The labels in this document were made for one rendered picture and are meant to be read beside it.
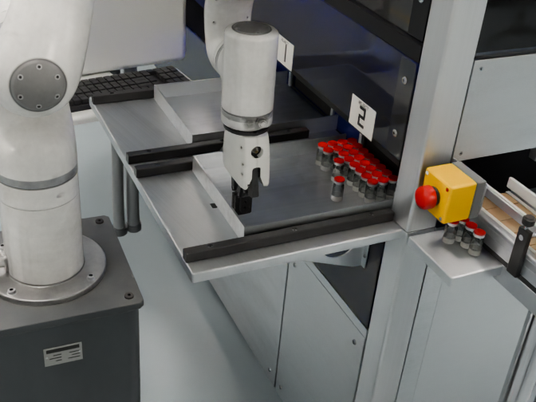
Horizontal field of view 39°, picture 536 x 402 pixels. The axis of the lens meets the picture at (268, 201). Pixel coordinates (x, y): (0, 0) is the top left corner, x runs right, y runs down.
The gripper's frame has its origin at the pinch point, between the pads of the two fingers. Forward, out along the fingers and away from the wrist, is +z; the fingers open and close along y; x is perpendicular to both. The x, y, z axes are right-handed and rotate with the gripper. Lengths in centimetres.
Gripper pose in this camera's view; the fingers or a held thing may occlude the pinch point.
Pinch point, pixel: (242, 202)
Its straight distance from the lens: 132.6
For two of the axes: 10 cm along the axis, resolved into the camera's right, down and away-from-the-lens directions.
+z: -0.7, 8.4, 5.3
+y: -4.2, -5.1, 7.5
